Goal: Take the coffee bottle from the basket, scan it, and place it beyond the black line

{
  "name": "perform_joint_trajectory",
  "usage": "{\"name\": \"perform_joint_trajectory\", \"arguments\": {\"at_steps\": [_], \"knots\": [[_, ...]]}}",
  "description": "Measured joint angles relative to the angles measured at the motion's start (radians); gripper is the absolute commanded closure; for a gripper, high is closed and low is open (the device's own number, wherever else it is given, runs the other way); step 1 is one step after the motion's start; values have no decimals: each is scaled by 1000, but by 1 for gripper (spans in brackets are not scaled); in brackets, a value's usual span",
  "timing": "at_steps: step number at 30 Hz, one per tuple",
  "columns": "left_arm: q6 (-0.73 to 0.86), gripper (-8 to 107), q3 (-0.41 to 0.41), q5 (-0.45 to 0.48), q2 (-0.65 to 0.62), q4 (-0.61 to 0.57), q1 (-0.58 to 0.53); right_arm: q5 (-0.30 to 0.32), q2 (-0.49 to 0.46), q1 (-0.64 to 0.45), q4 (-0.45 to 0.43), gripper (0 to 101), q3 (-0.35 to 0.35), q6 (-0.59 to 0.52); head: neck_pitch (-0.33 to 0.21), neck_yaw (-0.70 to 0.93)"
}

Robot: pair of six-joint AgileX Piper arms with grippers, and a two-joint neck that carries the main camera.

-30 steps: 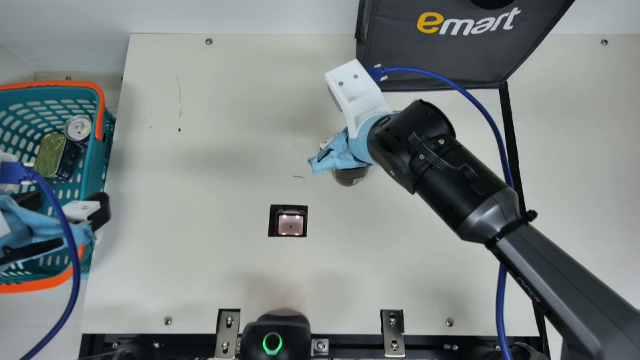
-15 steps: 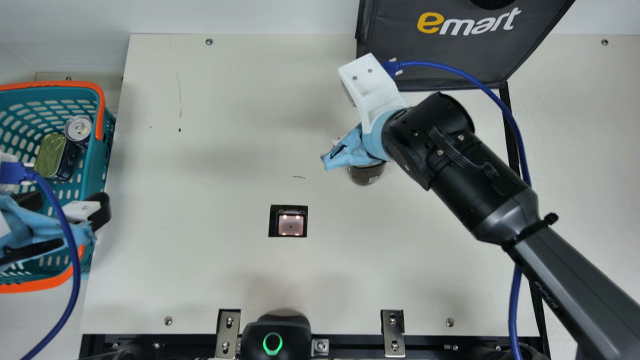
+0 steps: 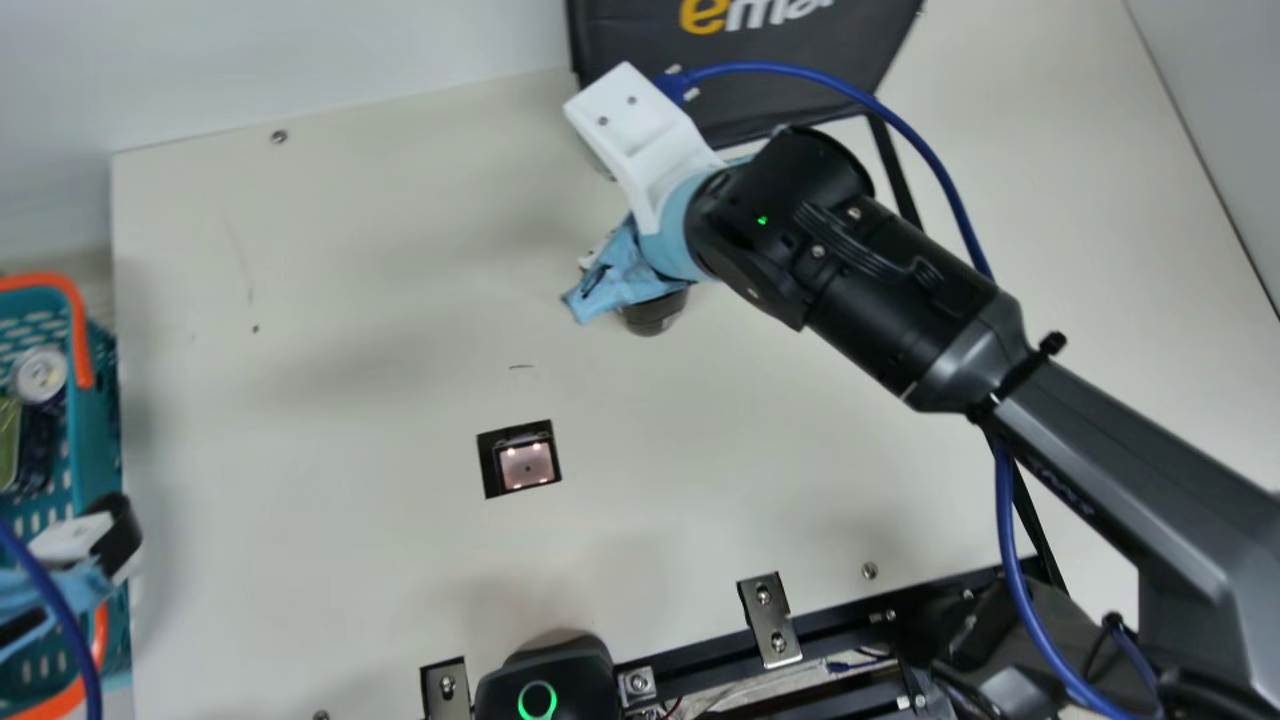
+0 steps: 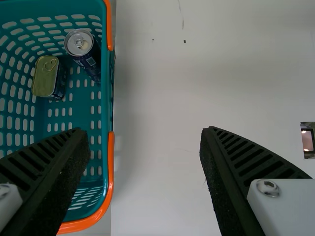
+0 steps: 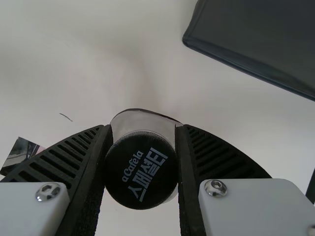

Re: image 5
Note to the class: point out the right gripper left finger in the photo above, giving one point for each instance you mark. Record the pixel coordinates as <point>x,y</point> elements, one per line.
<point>73,157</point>

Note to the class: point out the small square scanner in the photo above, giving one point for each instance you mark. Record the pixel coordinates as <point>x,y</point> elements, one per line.
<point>19,155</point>

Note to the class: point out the dark coffee bottle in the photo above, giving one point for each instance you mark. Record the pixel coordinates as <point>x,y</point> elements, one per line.
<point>140,172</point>

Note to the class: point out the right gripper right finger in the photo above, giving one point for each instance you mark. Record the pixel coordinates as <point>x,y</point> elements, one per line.
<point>221,167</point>

